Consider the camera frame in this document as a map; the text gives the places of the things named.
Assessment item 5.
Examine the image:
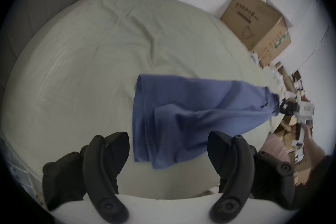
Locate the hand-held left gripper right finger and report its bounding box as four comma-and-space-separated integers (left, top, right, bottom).
207, 131, 295, 223

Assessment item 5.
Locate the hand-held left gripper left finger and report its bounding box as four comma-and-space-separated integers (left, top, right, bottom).
42, 131, 130, 224

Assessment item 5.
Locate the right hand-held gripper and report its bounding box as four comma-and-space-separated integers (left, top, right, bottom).
279, 99, 316, 145

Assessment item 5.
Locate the dark blue shirt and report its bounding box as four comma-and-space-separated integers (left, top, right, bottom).
132, 74, 280, 170

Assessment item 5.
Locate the person's right forearm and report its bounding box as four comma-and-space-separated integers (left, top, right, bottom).
304, 135, 328, 187

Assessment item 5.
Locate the person's right hand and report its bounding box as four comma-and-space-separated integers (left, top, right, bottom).
299, 122, 314, 141

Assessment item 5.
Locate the person's body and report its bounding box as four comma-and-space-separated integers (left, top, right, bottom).
306, 153, 336, 188

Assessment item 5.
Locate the large brown carton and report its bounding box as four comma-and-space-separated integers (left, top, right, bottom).
220, 0, 293, 68

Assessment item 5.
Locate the grey padded headboard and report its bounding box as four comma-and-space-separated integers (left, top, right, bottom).
0, 0, 82, 92

